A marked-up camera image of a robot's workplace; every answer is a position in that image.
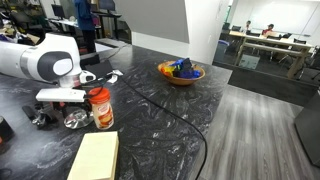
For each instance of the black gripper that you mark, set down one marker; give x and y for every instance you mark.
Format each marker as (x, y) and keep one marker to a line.
(76, 104)

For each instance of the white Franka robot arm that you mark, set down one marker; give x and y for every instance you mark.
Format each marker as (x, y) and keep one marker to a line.
(20, 60)

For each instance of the black counter outlet box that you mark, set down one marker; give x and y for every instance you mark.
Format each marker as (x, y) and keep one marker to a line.
(100, 66)

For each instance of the small orange-capped creamer bottle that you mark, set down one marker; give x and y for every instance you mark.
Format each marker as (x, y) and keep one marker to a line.
(100, 111)

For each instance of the black can opener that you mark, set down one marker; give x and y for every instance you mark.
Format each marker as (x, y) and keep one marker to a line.
(30, 112)

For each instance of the white paper tag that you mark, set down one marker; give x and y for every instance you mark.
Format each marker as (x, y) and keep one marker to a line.
(117, 72)
(112, 79)

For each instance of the white office desk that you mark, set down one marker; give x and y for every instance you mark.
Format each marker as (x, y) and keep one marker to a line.
(63, 22)

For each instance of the standing person in blue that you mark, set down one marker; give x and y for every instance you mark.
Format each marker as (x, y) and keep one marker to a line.
(85, 20)

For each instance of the yellow toy block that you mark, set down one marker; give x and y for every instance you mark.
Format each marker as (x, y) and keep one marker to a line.
(167, 70)

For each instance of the black computer monitor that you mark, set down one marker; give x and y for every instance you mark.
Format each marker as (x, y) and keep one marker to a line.
(58, 11)
(106, 5)

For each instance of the black standing desk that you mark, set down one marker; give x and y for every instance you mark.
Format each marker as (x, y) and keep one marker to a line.
(110, 14)

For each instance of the wooden bowl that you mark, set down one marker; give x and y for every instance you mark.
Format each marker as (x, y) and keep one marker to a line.
(181, 81)

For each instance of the dark navy toy block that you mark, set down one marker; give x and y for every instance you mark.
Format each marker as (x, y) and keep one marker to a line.
(179, 73)

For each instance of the blue toy block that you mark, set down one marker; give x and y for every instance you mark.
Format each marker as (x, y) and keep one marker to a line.
(191, 74)
(177, 62)

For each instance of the dark grey toy block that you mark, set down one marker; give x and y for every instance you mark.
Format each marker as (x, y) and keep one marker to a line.
(187, 64)

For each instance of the blue waste bin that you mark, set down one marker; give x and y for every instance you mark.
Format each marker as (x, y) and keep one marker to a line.
(221, 50)

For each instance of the black office chair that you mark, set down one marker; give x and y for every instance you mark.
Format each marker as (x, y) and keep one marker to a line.
(286, 35)
(236, 28)

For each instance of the grey box under table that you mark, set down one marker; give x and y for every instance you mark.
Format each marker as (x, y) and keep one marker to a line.
(249, 61)

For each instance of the seated person white shirt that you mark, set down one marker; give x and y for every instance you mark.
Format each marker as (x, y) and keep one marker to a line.
(248, 26)

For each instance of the wooden conference table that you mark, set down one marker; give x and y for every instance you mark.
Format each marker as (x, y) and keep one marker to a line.
(266, 41)

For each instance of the seated person red shirt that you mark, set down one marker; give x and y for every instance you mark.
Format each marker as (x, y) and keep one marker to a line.
(267, 30)

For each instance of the white projection screen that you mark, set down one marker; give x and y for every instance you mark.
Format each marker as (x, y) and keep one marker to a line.
(283, 16)

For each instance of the black cabinet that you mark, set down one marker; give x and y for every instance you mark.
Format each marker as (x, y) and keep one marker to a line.
(310, 130)

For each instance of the grey acoustic wall panel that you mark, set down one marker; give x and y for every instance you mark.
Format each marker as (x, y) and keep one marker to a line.
(150, 20)

